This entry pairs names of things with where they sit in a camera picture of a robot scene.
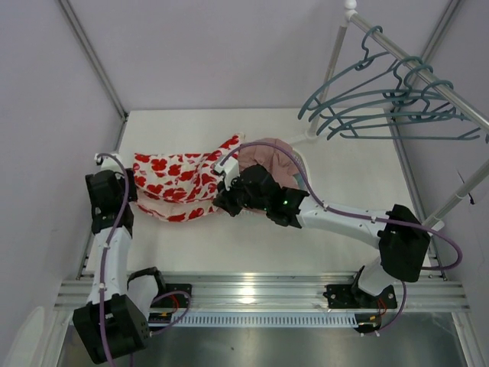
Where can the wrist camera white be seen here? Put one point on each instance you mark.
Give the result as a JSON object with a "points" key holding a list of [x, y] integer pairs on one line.
{"points": [[109, 162], [228, 169]]}

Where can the aluminium frame post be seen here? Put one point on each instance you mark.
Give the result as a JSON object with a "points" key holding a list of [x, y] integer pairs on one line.
{"points": [[407, 170], [68, 12]]}

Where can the pink crumpled garment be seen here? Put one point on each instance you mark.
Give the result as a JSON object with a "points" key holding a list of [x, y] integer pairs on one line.
{"points": [[277, 163]]}

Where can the left aluminium frame post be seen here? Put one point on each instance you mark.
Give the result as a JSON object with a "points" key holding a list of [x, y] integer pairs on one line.
{"points": [[68, 12]]}

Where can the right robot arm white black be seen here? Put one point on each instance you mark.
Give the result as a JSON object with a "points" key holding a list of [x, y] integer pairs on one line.
{"points": [[396, 233]]}

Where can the right aluminium frame post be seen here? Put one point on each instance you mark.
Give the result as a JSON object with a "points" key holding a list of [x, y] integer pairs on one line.
{"points": [[407, 170]]}

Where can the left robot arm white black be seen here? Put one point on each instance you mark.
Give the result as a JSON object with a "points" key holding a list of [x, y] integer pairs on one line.
{"points": [[114, 321]]}

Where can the white slotted cable duct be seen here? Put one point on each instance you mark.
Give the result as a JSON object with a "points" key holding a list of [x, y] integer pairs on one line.
{"points": [[269, 320]]}

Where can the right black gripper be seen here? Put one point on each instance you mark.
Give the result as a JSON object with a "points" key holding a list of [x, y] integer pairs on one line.
{"points": [[232, 196]]}

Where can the white laundry basket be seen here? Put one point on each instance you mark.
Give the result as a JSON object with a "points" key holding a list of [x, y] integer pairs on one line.
{"points": [[303, 172]]}

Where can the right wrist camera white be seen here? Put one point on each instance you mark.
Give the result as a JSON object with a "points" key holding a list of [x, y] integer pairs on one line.
{"points": [[228, 169]]}

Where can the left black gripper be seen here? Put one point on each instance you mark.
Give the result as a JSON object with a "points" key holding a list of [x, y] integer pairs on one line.
{"points": [[127, 185]]}

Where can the metal clothes rack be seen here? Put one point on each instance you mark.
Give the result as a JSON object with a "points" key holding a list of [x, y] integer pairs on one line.
{"points": [[375, 42]]}

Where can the teal hanger nearest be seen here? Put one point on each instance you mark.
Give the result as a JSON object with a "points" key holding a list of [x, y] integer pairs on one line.
{"points": [[445, 131]]}

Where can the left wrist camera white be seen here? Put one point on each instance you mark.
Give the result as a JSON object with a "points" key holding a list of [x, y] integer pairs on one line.
{"points": [[109, 162]]}

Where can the red poppy print skirt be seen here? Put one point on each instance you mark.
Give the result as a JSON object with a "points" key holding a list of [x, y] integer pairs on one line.
{"points": [[179, 187]]}

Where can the aluminium mounting rail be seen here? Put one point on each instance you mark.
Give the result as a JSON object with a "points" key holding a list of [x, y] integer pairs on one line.
{"points": [[268, 292]]}

